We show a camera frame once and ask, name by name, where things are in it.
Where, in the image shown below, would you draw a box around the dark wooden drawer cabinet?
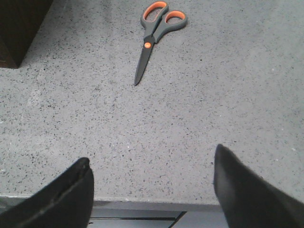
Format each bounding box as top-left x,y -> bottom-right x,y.
0,0 -> 53,68

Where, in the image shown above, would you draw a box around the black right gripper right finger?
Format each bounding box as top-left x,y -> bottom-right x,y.
214,144 -> 304,228

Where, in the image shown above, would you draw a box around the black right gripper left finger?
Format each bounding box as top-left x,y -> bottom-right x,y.
0,157 -> 94,228

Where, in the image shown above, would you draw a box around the grey orange scissors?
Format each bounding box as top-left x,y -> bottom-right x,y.
133,1 -> 188,86

